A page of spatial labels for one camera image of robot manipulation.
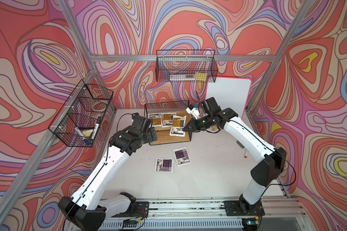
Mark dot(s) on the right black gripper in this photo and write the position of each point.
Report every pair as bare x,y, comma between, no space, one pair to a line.
193,123

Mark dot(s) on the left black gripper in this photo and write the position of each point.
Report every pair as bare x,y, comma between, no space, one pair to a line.
153,135

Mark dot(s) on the two-tier wooden wire shelf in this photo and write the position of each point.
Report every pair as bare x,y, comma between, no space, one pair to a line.
166,107

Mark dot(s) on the purple coffee bag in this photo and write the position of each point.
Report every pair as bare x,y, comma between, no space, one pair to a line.
164,165
181,156

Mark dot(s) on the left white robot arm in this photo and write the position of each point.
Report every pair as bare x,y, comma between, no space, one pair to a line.
98,179

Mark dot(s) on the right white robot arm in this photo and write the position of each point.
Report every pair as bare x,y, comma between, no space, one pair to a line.
270,160

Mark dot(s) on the yellow sponge in back basket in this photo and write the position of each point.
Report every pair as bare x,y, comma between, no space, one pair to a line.
198,76

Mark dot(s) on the yellow sponge in basket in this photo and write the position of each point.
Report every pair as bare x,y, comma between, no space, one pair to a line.
87,133
198,76

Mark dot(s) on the clear tube in back basket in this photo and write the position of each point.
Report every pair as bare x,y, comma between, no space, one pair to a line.
182,77

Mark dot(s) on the pink-framed whiteboard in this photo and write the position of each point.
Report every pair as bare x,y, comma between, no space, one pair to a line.
230,93

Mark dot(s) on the black marker in left basket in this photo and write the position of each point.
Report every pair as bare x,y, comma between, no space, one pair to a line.
96,127

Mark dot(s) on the yellow sponge in left basket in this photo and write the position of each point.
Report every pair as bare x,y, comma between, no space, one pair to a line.
87,133

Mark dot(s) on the blue-capped marker in basket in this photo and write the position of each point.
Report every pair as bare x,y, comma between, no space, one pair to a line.
82,136

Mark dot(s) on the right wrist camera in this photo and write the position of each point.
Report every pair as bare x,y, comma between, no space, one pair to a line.
192,110

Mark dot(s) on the back wall wire basket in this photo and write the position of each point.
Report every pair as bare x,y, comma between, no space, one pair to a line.
180,61

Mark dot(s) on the wall wire basket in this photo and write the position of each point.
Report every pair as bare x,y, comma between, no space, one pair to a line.
82,108
180,61

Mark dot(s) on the left wall wire basket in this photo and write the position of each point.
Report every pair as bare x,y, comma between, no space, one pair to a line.
82,108

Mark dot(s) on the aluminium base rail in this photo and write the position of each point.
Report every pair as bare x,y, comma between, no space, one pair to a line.
275,214

